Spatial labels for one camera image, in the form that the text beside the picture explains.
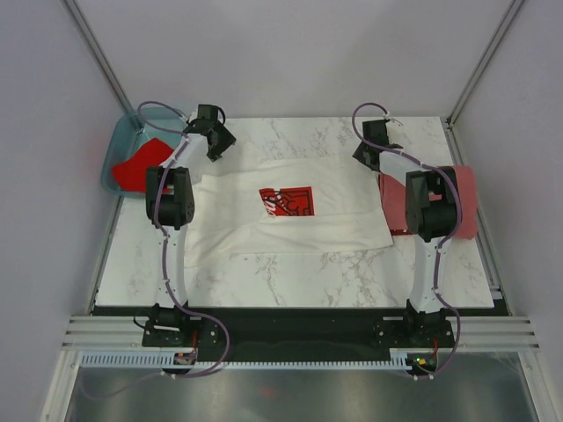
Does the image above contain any white slotted cable duct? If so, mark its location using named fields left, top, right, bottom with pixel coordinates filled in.
left=79, top=351, right=412, bottom=371

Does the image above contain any left aluminium frame post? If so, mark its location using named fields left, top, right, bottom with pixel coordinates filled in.
left=61, top=0, right=133, bottom=113

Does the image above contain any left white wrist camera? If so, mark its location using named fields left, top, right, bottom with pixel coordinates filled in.
left=179, top=111, right=197, bottom=127

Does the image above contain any right aluminium frame post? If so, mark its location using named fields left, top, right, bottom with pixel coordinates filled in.
left=444, top=0, right=527, bottom=128

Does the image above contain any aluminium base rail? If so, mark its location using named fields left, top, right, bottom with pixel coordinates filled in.
left=62, top=316, right=539, bottom=353

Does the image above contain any white t shirt red print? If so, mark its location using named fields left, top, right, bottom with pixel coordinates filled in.
left=184, top=156, right=392, bottom=268

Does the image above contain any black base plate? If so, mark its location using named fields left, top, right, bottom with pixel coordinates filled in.
left=140, top=307, right=454, bottom=364

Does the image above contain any aluminium frame post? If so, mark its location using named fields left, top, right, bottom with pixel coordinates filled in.
left=61, top=0, right=133, bottom=113
left=444, top=0, right=527, bottom=128

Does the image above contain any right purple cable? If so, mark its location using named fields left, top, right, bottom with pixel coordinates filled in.
left=351, top=102, right=463, bottom=382

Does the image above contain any folded maroon t shirt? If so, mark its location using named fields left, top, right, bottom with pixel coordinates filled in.
left=378, top=165, right=479, bottom=240

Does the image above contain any teal plastic bin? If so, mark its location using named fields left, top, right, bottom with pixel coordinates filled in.
left=100, top=105, right=183, bottom=199

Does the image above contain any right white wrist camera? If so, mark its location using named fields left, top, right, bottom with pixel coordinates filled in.
left=384, top=113, right=404, bottom=127

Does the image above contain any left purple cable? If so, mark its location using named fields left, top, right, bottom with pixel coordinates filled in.
left=136, top=100, right=233, bottom=401

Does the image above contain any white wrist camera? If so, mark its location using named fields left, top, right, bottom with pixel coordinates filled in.
left=179, top=111, right=197, bottom=127
left=384, top=113, right=404, bottom=127

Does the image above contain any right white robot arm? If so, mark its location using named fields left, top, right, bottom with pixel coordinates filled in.
left=353, top=118, right=461, bottom=346

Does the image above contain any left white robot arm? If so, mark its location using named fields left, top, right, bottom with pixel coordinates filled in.
left=137, top=100, right=236, bottom=346

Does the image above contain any purple cable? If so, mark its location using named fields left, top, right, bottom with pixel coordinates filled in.
left=136, top=100, right=233, bottom=401
left=351, top=102, right=463, bottom=382

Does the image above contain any bright red t shirt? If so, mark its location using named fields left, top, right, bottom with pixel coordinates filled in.
left=112, top=137, right=174, bottom=193

